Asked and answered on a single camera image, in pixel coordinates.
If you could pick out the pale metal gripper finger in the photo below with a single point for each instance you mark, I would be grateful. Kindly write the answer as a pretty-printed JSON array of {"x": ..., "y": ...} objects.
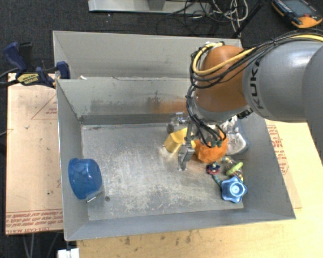
[
  {"x": 181, "y": 163},
  {"x": 186, "y": 154}
]

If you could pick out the yellow sponge block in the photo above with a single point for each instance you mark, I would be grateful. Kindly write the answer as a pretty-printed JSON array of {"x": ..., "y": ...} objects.
[{"x": 175, "y": 141}]

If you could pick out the orange fuzzy ball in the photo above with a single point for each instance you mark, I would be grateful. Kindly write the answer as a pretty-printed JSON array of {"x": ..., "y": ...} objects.
[{"x": 210, "y": 153}]

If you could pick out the grey metal bin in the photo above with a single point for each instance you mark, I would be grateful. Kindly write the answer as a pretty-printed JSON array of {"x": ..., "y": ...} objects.
[{"x": 140, "y": 171}]

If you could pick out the blue plastic cup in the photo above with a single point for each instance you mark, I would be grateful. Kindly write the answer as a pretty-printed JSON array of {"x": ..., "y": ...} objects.
[{"x": 84, "y": 177}]

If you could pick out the brown cardboard board, red print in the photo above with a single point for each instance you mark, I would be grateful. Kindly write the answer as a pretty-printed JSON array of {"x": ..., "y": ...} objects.
[{"x": 32, "y": 157}]

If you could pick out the black cylinder on white bracket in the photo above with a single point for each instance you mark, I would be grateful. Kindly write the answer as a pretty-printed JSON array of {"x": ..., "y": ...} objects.
[{"x": 245, "y": 113}]

